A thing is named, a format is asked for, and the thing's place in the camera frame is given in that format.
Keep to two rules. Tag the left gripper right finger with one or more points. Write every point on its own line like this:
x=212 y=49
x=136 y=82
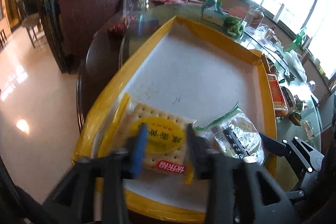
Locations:
x=240 y=191

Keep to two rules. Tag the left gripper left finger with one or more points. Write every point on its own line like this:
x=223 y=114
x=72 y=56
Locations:
x=72 y=200

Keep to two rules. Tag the orange cracker pack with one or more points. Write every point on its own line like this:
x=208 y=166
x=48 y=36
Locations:
x=279 y=103

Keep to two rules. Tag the round cracker clear pack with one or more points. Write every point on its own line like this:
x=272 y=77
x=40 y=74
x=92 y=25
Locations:
x=234 y=135

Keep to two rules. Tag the yellow-label square cracker pack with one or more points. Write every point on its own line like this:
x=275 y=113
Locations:
x=166 y=149

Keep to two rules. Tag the white plastic bag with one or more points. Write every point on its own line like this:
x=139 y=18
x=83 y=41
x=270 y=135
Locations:
x=294 y=63

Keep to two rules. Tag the yellow-rimmed white tray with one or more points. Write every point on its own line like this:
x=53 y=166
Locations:
x=190 y=70

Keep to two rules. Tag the clear glass liquor bottle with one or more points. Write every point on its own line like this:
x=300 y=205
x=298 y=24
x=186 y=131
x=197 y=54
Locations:
x=253 y=17

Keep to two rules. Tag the green cloth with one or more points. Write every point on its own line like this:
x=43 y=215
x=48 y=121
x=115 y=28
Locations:
x=233 y=26

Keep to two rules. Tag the white tissue box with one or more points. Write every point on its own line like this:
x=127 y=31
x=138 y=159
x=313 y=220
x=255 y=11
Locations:
x=211 y=11

